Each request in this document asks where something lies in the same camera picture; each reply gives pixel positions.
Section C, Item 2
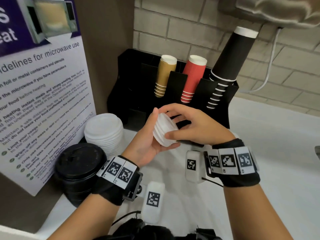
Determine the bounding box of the person's left hand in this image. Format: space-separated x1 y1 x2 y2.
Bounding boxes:
122 107 181 168

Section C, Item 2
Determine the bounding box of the person's right hand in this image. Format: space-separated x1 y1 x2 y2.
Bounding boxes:
159 103 237 147

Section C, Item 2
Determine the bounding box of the black cup holder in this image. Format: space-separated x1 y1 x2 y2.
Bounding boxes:
107 48 240 148

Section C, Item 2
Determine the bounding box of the stack of black lids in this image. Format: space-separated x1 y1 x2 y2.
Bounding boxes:
54 143 107 208

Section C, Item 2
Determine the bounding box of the person's right forearm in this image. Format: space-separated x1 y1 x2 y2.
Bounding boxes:
222 183 294 240

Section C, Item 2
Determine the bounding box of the person's left forearm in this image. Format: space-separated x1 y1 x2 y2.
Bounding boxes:
47 195 120 240

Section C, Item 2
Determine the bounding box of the stack of red paper cups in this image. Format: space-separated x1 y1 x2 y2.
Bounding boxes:
180 55 208 104

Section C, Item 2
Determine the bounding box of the black left wrist marker band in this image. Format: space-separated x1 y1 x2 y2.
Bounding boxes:
91 155 143 207

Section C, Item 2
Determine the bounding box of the black wrist marker band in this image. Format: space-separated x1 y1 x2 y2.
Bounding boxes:
204 138 261 188
91 155 143 207

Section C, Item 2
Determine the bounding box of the black right wrist marker band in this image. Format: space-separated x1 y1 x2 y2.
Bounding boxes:
204 138 261 188

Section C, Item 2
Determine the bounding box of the stack of gold paper cups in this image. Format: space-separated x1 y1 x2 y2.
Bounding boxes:
154 55 178 98

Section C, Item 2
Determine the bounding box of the stack of black paper cups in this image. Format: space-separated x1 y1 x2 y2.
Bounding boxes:
206 26 259 110

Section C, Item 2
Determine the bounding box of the black chest harness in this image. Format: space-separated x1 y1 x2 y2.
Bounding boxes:
92 218 223 240

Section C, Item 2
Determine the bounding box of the microwave safety poster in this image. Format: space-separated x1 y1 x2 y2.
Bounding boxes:
0 0 97 197

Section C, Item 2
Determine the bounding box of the black camera cable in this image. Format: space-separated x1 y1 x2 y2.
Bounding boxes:
202 178 224 188
111 210 142 227

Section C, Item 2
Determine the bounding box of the white wall cable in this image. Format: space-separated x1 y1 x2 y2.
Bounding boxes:
240 27 283 94

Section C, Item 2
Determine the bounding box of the grey wall-mounted appliance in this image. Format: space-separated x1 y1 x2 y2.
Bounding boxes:
217 0 320 29

